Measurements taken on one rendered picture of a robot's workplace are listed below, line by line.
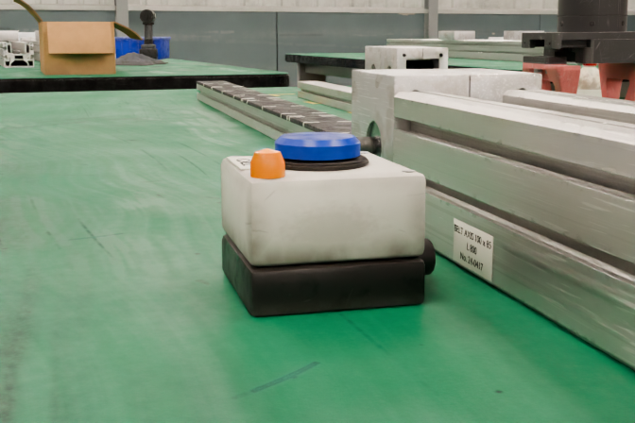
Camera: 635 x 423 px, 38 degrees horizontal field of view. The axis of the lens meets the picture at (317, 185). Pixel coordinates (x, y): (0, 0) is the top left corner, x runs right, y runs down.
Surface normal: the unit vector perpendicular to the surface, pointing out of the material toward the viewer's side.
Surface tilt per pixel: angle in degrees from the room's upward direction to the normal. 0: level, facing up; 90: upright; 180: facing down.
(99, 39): 69
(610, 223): 90
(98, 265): 0
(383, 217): 90
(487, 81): 90
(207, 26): 90
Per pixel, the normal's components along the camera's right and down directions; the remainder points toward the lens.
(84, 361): 0.00, -0.99
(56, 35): 0.29, -0.31
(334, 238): 0.26, 0.16
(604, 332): -0.97, 0.04
